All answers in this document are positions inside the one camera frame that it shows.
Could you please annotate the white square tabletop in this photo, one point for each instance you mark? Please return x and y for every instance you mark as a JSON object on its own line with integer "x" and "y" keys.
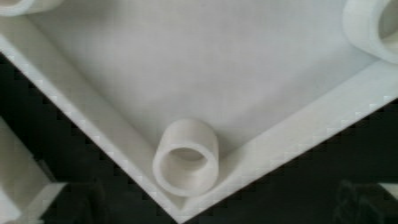
{"x": 208, "y": 84}

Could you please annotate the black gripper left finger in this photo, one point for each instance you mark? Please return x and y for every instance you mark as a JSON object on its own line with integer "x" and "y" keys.
{"x": 79, "y": 206}

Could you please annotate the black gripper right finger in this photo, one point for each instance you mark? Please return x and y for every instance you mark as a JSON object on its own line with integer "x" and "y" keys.
{"x": 366, "y": 203}

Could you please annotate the white obstacle fence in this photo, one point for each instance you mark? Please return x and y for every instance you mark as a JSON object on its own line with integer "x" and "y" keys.
{"x": 27, "y": 189}

